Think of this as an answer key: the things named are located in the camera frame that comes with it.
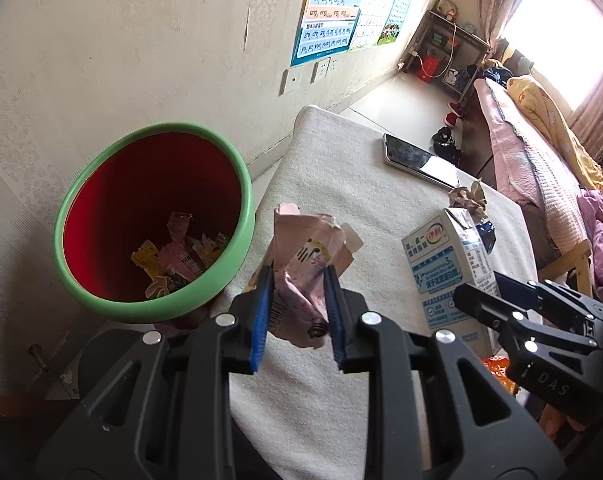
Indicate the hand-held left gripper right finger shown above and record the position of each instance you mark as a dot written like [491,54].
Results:
[335,320]

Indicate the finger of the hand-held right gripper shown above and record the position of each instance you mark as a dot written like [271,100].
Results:
[481,305]
[556,297]

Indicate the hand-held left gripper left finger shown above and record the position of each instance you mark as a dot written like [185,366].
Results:
[261,320]

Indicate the white blue milk carton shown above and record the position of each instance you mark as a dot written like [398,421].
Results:
[446,270]

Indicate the orange snack bag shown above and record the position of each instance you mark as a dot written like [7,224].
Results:
[496,367]

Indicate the pink cartoon packet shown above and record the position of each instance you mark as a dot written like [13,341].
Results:
[306,260]

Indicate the dark foil wrapper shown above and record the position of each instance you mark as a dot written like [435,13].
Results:
[486,237]

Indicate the pink plastic wrapper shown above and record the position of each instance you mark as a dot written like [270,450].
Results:
[181,260]

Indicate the brown paper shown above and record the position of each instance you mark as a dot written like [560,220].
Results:
[466,200]

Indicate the yellow snack wrapper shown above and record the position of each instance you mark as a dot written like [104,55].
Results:
[149,260]

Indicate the red bin green rim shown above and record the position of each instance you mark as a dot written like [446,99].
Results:
[131,195]

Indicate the person's right hand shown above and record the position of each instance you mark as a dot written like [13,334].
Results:
[549,420]

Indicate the purple blanket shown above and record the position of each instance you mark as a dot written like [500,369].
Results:
[601,240]

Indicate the bed pink sheet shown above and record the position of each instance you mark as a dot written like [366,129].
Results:
[521,160]

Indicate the smartphone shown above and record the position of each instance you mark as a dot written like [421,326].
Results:
[416,157]

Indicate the black shoes pair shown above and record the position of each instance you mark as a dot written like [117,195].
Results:
[446,145]

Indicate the yellow quilt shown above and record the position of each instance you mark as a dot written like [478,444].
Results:
[551,120]

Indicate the red shoe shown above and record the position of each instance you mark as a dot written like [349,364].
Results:
[452,120]
[456,107]

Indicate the white bag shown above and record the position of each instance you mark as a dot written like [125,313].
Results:
[450,76]

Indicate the dark blue clothes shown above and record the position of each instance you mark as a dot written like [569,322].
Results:
[481,74]

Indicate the red bucket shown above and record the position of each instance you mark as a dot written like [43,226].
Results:
[427,67]

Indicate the window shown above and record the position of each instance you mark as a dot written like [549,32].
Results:
[561,25]

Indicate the metal shelf rack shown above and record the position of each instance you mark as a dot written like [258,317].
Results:
[441,35]

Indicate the wooden frame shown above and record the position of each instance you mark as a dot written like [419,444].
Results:
[574,260]

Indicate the large white wall plate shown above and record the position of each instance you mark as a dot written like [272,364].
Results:
[292,81]

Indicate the narrow white wall socket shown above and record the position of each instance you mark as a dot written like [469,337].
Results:
[334,64]

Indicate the blue striped wall poster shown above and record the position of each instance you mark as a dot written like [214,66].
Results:
[329,15]

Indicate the teal chart wall poster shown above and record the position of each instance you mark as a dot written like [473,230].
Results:
[401,5]

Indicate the white chart wall poster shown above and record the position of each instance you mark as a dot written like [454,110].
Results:
[376,5]

